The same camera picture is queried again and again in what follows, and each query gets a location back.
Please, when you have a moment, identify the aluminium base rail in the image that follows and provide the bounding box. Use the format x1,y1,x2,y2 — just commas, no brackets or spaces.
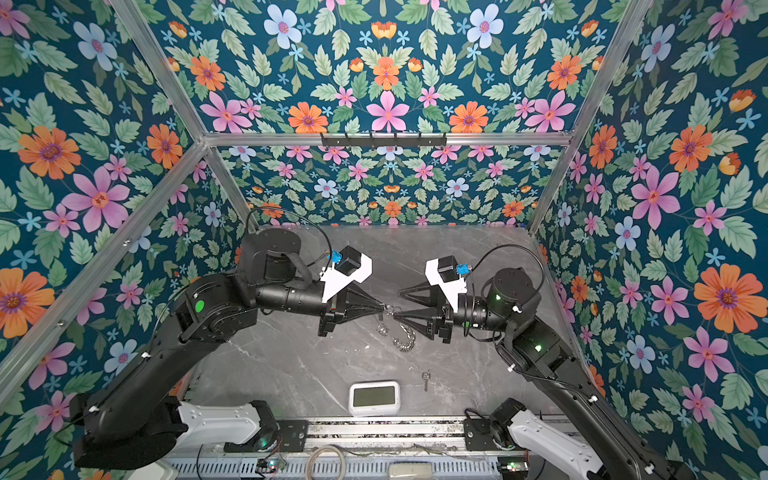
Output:
161,415,589,457

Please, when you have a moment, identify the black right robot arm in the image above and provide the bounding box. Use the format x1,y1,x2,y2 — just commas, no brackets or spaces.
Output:
395,268,694,479

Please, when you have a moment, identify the white digital timer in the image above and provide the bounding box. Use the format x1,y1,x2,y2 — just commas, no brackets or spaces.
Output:
348,381,401,417

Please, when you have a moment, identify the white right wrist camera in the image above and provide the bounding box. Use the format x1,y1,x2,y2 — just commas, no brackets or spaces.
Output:
424,255,468,312

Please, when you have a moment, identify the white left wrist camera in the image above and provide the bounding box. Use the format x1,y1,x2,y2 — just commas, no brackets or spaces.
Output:
320,245,372,303

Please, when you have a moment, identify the aluminium frame post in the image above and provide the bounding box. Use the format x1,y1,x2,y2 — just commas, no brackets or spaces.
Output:
528,0,653,238
112,1,250,221

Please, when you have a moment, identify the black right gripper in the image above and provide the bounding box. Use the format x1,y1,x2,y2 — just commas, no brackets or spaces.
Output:
398,278,518,347

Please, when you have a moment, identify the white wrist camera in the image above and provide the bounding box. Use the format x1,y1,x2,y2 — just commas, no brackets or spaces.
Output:
424,255,468,312
320,245,372,303

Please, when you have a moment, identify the aluminium frame post back right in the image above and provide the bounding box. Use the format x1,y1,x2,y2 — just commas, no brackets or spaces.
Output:
528,0,653,238

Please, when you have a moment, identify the steel key holder plate with rings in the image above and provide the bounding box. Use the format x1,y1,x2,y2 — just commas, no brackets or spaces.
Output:
376,304,416,353

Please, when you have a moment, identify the aluminium frame post back left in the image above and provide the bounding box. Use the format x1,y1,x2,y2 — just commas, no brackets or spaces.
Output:
112,1,250,221

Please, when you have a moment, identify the coiled white cable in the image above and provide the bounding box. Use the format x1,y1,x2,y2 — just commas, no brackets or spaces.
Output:
305,445,347,480

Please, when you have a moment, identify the black hook rail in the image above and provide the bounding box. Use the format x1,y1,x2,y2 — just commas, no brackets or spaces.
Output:
320,133,448,149

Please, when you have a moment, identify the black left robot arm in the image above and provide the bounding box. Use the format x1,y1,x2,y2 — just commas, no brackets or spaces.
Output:
70,228,383,470

